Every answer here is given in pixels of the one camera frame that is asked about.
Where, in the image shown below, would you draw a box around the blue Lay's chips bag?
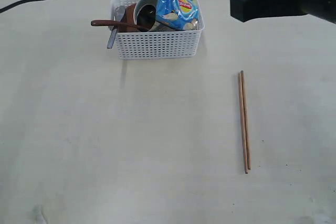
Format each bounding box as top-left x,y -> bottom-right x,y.
156,0 -> 199,30

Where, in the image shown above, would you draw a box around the white ceramic bowl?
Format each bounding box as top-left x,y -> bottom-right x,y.
133,0 -> 158,25

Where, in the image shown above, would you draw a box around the white perforated plastic basket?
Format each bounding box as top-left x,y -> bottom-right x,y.
113,12 -> 205,60

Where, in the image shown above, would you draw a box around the shiny steel cup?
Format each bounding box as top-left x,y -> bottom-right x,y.
136,4 -> 167,32

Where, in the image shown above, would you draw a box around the brown wooden bowl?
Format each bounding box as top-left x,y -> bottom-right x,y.
118,4 -> 139,33

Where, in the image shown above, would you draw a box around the silver metal knife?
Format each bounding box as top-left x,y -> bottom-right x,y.
107,6 -> 125,49

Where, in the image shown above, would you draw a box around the brown wooden spoon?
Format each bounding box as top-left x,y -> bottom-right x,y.
90,19 -> 149,32

